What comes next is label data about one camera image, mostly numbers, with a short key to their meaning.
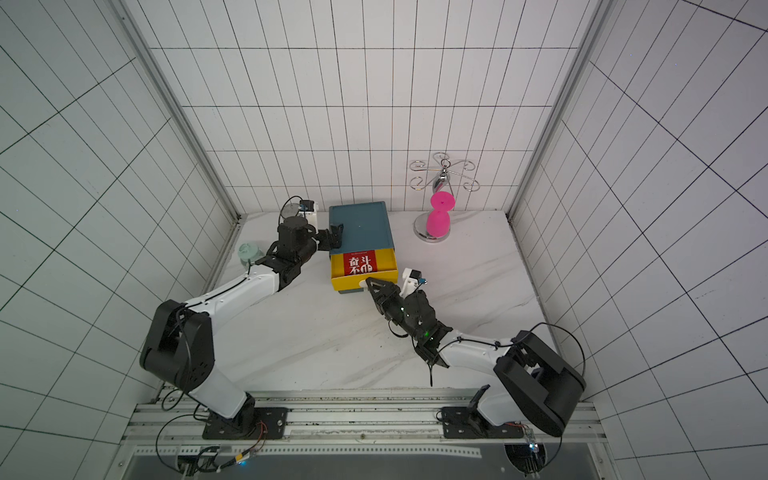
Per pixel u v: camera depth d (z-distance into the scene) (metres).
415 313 0.61
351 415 0.76
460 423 0.72
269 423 0.73
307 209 0.74
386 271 0.85
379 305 0.70
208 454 0.70
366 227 0.88
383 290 0.73
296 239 0.66
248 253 0.97
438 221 0.96
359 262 0.87
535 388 0.43
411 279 0.76
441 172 0.92
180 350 0.44
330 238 0.78
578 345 0.49
